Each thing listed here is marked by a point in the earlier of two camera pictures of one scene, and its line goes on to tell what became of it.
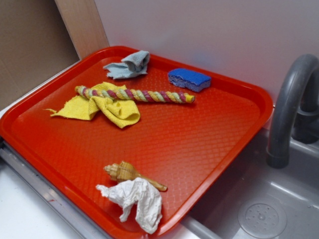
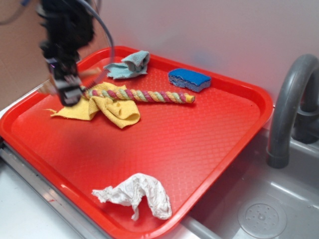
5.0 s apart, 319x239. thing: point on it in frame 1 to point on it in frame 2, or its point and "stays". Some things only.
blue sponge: x=190 y=78 stays
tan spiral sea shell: x=124 y=172 to x=93 y=70
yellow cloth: x=119 y=112 stays
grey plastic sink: x=256 y=201 stays
